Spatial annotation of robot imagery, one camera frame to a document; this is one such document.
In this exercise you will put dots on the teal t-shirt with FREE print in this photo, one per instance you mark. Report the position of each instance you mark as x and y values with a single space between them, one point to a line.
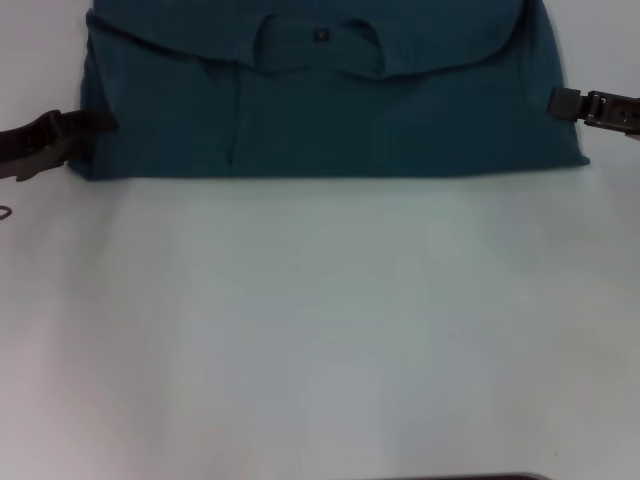
325 110

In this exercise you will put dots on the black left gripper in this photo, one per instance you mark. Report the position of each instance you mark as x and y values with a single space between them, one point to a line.
30 145

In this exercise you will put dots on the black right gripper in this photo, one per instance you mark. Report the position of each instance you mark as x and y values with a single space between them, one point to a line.
612 114

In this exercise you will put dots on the dark robot torso edge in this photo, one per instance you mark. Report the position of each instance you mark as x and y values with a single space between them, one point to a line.
450 477

